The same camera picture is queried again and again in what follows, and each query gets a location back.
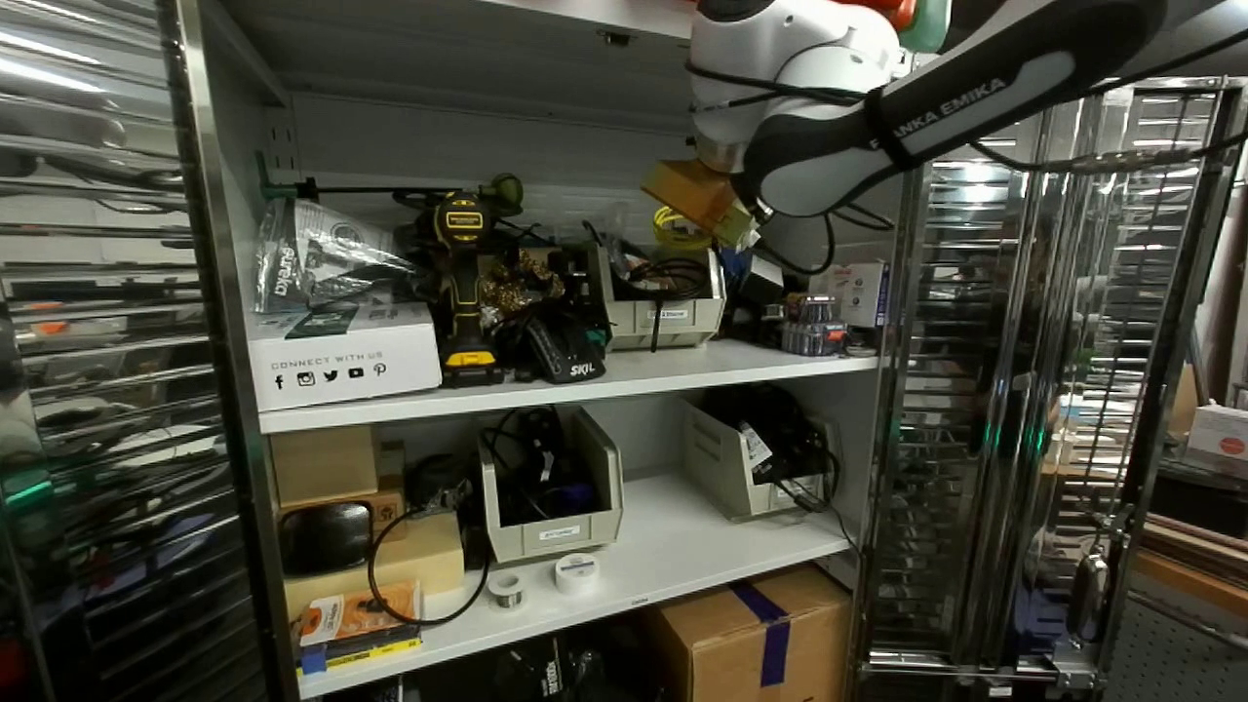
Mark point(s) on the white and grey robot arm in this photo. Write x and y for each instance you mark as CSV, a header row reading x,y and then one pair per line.
x,y
809,103

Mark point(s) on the upper white bin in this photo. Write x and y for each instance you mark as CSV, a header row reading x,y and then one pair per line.
x,y
662,302

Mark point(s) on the right white bin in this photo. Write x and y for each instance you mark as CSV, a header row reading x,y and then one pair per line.
x,y
753,454

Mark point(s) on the white shelf board lower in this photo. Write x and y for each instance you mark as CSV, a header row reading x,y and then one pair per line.
x,y
671,544

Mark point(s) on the yellow black power drill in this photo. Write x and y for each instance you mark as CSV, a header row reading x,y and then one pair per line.
x,y
460,228

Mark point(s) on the white tape roll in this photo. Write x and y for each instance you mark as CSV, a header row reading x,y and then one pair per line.
x,y
575,574

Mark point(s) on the white product box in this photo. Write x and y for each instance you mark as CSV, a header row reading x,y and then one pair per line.
x,y
346,354

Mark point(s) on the flat cardboard box stack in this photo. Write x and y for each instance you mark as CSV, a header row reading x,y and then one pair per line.
x,y
417,551

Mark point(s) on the fragile cardboard box blue tape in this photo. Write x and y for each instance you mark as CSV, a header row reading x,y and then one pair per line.
x,y
781,639

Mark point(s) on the plastic bag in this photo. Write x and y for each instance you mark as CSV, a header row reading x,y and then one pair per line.
x,y
313,256

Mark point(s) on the black rounded case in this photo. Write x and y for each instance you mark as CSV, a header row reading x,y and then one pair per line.
x,y
326,539

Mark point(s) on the colourful booklet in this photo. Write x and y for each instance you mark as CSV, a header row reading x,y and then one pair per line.
x,y
346,630

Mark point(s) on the metal cabinet door right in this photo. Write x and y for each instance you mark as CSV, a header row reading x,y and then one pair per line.
x,y
1039,318

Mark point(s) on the middle white bin with cables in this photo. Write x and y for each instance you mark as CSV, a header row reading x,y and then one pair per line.
x,y
551,483

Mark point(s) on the solder wire spool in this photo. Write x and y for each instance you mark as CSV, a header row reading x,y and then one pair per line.
x,y
505,592

